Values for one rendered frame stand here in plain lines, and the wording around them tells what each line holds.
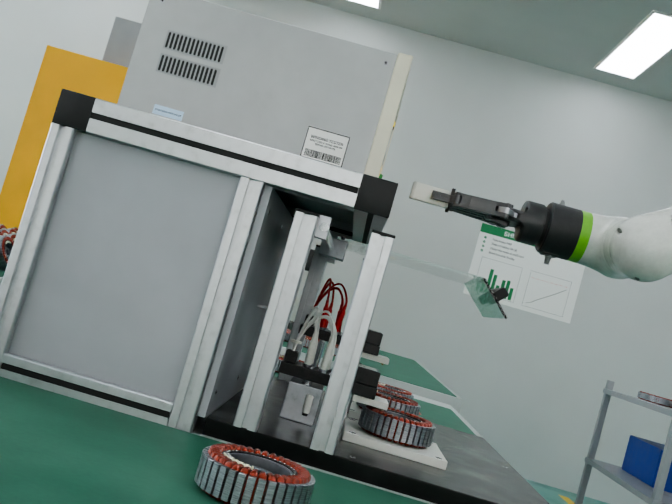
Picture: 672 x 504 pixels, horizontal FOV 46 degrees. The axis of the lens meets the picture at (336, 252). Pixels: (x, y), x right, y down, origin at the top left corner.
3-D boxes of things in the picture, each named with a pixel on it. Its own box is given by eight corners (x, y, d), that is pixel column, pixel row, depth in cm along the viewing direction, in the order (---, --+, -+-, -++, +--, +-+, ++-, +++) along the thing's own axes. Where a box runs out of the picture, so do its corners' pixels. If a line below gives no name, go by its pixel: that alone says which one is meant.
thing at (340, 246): (342, 261, 146) (349, 240, 147) (342, 260, 140) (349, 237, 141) (319, 255, 147) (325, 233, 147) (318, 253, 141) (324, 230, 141)
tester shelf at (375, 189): (372, 253, 166) (378, 232, 166) (388, 218, 98) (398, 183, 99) (171, 195, 168) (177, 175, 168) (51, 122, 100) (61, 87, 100)
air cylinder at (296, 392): (314, 419, 122) (324, 384, 123) (312, 426, 115) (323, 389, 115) (283, 409, 122) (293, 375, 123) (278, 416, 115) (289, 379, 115)
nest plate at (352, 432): (434, 450, 125) (436, 442, 125) (445, 470, 110) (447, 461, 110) (342, 423, 126) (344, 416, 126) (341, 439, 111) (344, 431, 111)
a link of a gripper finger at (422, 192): (447, 208, 141) (447, 207, 140) (409, 197, 141) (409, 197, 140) (451, 192, 141) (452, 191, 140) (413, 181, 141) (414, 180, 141)
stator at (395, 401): (416, 420, 147) (422, 401, 147) (414, 427, 136) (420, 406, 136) (359, 402, 149) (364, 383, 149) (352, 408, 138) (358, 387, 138)
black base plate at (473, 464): (480, 448, 161) (483, 437, 161) (567, 542, 97) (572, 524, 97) (259, 383, 163) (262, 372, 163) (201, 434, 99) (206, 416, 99)
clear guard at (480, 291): (483, 317, 163) (491, 289, 164) (507, 319, 139) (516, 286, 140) (331, 273, 164) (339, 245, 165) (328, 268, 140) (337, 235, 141)
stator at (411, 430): (425, 441, 124) (432, 418, 124) (433, 455, 112) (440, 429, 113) (356, 421, 124) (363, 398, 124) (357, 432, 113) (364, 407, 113)
